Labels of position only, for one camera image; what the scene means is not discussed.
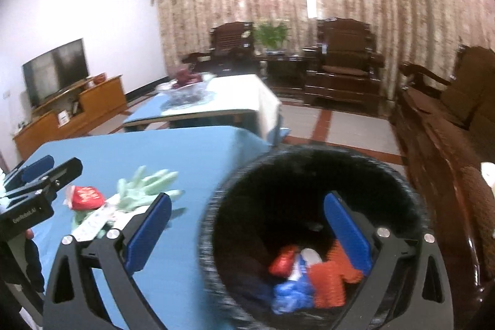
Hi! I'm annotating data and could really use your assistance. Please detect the red white paper cup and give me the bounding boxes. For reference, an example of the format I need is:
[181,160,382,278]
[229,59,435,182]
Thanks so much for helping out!
[65,185,105,211]

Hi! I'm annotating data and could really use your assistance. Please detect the light green rubber glove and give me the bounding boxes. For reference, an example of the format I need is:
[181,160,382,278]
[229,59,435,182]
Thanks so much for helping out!
[71,166,185,236]

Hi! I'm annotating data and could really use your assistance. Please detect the orange foam fruit net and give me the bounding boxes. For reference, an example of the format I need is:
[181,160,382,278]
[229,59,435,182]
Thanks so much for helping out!
[307,260,346,309]

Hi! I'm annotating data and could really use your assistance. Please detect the red plastic bag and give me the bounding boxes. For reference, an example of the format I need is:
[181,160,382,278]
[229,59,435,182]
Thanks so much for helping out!
[269,245,299,279]

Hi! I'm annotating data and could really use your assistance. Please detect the blue plastic bag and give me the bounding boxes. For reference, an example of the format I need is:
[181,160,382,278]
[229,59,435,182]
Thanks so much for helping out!
[271,255,315,315]

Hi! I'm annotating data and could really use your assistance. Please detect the white tissue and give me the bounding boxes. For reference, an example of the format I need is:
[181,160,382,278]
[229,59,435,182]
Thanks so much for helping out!
[71,194,149,242]

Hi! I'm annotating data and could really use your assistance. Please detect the white blue paper cup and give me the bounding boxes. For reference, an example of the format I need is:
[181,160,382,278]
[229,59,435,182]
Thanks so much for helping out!
[300,248,323,268]

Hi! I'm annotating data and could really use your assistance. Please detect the black lined trash bin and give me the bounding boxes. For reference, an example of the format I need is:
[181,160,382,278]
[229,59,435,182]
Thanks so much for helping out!
[198,146,431,329]

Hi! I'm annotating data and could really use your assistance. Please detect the wooden tv cabinet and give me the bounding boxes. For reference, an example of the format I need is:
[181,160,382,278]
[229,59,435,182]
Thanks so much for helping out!
[13,76,127,160]

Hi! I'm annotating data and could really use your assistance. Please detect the flat screen television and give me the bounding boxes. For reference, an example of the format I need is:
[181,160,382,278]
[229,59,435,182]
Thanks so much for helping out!
[23,38,89,108]

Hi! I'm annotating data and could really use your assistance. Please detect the red bowl on cabinet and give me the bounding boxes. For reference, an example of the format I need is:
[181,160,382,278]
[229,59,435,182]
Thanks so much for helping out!
[92,73,106,85]

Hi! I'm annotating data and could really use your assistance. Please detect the far blue tablecloth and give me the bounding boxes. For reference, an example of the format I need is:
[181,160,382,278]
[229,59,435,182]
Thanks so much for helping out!
[123,92,227,131]

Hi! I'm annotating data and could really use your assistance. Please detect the blue tablecloth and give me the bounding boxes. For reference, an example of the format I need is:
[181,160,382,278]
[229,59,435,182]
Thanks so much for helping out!
[123,92,227,131]
[15,125,292,330]

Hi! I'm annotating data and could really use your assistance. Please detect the near blue tablecloth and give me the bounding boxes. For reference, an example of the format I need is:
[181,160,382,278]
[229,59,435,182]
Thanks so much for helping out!
[15,125,292,330]

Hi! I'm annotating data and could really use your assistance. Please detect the glass fruit bowl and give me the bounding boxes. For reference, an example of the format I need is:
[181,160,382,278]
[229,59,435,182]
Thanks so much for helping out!
[155,72,216,106]

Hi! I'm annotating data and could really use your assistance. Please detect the long wooden sofa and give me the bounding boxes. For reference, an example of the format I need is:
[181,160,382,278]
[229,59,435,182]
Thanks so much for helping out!
[391,46,494,329]

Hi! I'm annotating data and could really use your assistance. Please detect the red fruit in bowl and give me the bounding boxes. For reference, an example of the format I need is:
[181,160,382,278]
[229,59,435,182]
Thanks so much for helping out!
[172,68,203,89]

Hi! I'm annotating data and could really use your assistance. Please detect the white items on sofa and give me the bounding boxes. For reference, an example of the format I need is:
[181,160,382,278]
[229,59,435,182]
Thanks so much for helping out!
[481,162,495,194]

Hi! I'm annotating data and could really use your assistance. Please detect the right dark wooden armchair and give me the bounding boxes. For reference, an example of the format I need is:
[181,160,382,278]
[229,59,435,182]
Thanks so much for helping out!
[304,18,385,116]

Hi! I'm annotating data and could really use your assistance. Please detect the dark wooden armchair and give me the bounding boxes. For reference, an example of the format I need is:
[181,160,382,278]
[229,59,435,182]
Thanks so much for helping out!
[304,18,385,116]
[181,22,259,76]

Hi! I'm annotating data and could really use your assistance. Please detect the dark wooden side table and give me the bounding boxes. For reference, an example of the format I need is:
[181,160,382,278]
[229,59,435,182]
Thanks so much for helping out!
[255,54,308,92]

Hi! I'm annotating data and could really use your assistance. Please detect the white cloth on table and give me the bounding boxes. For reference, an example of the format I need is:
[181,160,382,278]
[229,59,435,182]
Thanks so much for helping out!
[205,75,282,145]

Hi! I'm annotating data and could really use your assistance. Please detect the left dark wooden armchair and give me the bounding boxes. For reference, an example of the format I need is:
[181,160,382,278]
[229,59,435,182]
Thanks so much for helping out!
[181,22,259,76]

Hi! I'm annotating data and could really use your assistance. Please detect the green potted plant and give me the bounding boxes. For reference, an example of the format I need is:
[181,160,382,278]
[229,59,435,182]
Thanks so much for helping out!
[253,19,289,52]

